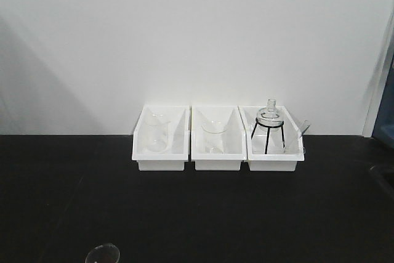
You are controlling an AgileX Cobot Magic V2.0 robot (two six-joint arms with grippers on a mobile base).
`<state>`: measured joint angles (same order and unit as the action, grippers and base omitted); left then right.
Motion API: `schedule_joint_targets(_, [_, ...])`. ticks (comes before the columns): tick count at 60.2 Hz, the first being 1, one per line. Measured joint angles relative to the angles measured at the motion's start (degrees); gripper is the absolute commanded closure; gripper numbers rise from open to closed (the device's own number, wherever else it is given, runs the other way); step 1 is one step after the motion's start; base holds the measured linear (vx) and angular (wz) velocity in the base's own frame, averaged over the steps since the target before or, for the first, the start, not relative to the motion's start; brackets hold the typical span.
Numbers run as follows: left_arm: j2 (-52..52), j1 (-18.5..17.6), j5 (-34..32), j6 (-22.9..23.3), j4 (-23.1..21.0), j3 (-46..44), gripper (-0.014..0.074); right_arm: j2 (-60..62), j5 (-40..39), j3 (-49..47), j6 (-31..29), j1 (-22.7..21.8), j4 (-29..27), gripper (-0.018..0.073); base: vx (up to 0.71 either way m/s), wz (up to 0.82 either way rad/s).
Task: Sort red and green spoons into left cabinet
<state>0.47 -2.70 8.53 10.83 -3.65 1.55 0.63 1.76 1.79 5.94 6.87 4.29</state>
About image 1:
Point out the glass beaker in middle bin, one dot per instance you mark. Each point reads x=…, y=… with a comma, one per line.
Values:
x=214, y=133

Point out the glass beaker in bin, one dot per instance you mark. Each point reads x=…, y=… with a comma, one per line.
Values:
x=157, y=132
x=214, y=133

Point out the middle white plastic bin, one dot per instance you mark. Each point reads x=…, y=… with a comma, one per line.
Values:
x=235, y=140

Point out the white plastic bin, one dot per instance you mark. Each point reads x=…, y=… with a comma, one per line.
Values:
x=235, y=140
x=178, y=149
x=275, y=159

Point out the glass beaker in left bin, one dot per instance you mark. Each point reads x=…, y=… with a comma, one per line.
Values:
x=157, y=132

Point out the left white plastic bin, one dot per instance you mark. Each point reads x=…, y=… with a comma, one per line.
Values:
x=178, y=149

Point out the round glass flask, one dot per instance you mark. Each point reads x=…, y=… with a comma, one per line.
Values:
x=270, y=115

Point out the right white plastic bin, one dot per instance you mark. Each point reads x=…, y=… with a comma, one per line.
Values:
x=275, y=159

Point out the clear glass beaker near edge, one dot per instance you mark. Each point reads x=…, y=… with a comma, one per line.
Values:
x=105, y=253

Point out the blue object at right edge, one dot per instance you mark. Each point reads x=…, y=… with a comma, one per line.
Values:
x=383, y=128

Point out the black wire tripod stand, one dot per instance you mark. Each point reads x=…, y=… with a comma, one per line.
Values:
x=269, y=126

